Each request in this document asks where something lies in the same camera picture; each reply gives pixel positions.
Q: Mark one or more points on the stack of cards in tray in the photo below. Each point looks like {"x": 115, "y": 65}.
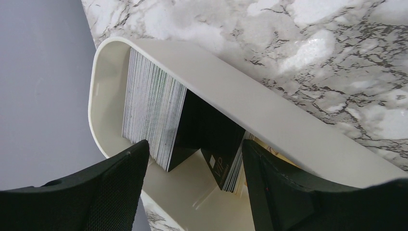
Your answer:
{"x": 174, "y": 120}

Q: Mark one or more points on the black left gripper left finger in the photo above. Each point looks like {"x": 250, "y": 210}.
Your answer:
{"x": 102, "y": 197}

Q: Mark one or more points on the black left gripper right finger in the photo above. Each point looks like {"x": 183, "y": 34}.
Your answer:
{"x": 284, "y": 197}

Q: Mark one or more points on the white oblong tray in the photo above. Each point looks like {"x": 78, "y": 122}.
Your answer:
{"x": 188, "y": 198}

